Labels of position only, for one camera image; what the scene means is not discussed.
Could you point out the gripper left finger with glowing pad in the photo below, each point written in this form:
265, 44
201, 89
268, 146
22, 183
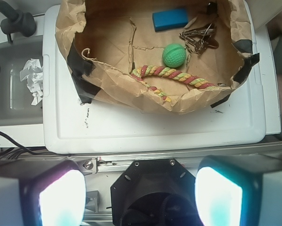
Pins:
41, 193

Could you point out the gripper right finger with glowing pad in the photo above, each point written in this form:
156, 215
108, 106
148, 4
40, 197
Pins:
239, 190

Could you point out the silver keys bunch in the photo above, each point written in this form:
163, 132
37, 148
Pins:
199, 39

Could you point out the white plastic bin lid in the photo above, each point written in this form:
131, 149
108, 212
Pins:
97, 127

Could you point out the grey plastic bin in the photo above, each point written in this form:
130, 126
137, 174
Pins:
15, 97

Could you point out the crumpled white paper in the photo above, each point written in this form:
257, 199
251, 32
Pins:
32, 72

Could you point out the green rubber ball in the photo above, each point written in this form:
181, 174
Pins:
174, 55

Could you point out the brown paper bag tray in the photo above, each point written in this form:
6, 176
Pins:
102, 42

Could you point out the black pipe fixture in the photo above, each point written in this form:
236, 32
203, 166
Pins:
16, 21

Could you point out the blue rectangular block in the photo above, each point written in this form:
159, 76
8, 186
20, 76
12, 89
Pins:
170, 19

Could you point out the silver corner bracket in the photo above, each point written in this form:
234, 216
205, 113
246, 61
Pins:
88, 166

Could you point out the aluminium frame rail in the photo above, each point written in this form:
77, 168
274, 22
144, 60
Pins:
189, 158

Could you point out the black octagonal mount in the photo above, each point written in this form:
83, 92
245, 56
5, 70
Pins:
154, 194

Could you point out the multicolour rope toy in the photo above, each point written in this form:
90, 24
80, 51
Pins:
171, 73

